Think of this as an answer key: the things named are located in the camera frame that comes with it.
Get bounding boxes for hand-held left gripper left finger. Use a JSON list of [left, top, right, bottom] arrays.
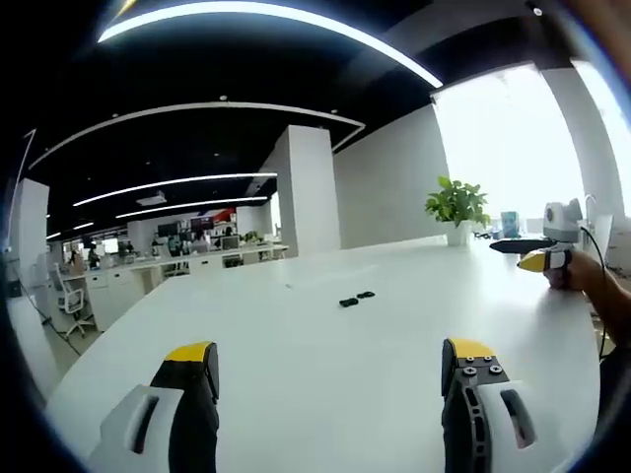
[[87, 340, 221, 473]]

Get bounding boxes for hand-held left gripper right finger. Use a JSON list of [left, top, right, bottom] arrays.
[[440, 336, 541, 473]]

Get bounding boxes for person's right hand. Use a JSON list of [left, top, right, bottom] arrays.
[[544, 249, 608, 293]]

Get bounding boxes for teal box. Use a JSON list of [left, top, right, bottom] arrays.
[[499, 210, 522, 241]]

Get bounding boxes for green potted plant white pot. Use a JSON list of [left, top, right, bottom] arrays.
[[424, 175, 492, 247]]

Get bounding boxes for white office chair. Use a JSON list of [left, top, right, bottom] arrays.
[[50, 262, 99, 340]]

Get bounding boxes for row of white office desks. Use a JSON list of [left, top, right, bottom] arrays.
[[73, 241, 291, 302]]

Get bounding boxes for straight ceiling light strip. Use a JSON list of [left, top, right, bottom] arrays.
[[72, 170, 278, 208]]

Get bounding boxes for long curved ceiling light strip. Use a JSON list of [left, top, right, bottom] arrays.
[[96, 0, 445, 90]]

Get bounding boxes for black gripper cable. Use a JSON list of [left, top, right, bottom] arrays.
[[578, 224, 615, 362]]

